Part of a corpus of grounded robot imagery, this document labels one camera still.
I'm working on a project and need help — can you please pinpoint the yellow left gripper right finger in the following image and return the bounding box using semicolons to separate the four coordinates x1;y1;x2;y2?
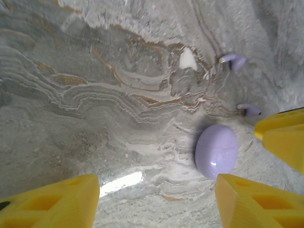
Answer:
215;173;304;228

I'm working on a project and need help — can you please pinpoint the purple wireless earbud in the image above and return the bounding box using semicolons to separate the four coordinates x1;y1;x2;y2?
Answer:
237;103;263;117
218;53;247;71

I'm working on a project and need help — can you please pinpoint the purple earbud charging case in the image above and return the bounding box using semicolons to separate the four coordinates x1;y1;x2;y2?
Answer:
195;124;239;180

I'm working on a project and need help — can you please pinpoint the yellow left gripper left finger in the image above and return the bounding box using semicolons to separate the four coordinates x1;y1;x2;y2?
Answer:
0;174;100;228

